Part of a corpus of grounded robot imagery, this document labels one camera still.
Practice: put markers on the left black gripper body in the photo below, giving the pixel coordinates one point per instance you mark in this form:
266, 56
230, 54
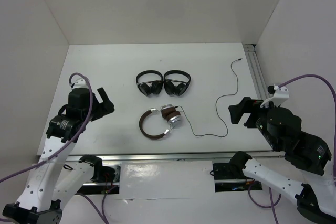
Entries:
95, 109

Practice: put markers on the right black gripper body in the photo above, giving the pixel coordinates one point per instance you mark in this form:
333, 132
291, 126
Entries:
259, 112

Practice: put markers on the brown silver headphones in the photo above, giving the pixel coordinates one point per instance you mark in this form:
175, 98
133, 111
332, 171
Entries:
167, 117

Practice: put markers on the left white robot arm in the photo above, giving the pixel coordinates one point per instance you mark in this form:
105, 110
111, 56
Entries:
45, 197

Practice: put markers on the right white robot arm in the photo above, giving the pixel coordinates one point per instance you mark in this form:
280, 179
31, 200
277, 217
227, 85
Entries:
315, 198

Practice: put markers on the left black headphones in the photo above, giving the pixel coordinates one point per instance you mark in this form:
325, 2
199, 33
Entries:
150, 87

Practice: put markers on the black headphones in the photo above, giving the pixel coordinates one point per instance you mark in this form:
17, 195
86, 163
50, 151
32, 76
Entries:
176, 87
150, 87

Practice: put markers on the right black headphones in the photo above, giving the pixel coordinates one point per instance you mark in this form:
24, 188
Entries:
176, 87

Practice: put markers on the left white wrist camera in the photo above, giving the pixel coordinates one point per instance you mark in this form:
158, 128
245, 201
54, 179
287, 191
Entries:
79, 84

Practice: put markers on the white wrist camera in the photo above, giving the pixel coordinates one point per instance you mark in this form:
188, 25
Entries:
278, 95
79, 84

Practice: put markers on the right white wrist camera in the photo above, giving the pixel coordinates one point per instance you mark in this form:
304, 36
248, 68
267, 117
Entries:
278, 95

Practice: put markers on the aluminium rail front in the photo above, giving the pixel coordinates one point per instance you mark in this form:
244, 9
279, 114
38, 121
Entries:
177, 156

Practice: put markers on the aluminium rail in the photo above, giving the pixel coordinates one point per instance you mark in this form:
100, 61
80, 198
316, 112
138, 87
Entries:
255, 70
177, 156

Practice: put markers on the aluminium rail right side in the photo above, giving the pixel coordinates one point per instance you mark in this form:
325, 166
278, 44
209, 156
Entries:
255, 70

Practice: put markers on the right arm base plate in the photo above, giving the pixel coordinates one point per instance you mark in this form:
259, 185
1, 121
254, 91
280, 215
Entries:
228, 180

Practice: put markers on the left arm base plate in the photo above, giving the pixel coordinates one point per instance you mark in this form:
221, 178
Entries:
108, 182

